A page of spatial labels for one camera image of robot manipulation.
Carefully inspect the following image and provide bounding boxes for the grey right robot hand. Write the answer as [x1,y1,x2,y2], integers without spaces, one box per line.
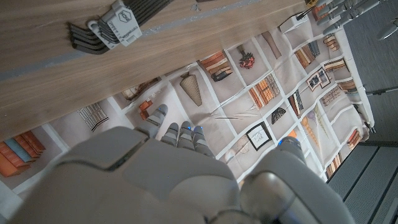
[6,104,357,224]

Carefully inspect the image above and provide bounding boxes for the black power strip cable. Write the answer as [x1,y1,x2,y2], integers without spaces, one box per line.
[278,6,313,28]

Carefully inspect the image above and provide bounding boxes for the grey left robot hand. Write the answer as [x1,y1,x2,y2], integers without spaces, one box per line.
[313,0,398,41]

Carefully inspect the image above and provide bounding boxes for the printed bookshelf backdrop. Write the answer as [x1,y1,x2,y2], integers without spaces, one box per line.
[0,6,377,218]

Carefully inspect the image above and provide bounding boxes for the black hex key set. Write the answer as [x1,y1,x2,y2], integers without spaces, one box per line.
[67,0,174,55]

